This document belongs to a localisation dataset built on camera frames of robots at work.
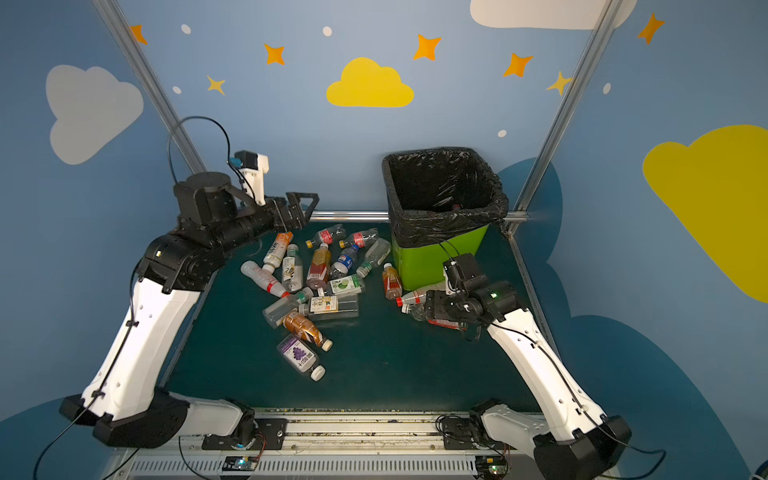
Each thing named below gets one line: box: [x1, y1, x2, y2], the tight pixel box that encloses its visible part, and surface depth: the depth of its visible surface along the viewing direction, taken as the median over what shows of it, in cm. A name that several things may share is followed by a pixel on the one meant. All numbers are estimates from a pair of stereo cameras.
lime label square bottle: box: [330, 274, 365, 298], surface depth 102 cm
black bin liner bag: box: [382, 147, 513, 248], surface depth 90 cm
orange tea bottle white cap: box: [382, 263, 402, 300], surface depth 101 cm
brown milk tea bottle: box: [282, 312, 333, 352], surface depth 90 cm
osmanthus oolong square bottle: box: [299, 293, 359, 321], surface depth 97 cm
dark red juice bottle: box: [306, 242, 331, 291], surface depth 103 cm
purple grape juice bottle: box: [277, 334, 326, 382], surface depth 86 cm
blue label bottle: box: [330, 244, 359, 278], surface depth 107 cm
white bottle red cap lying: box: [395, 291, 427, 307], surface depth 100 cm
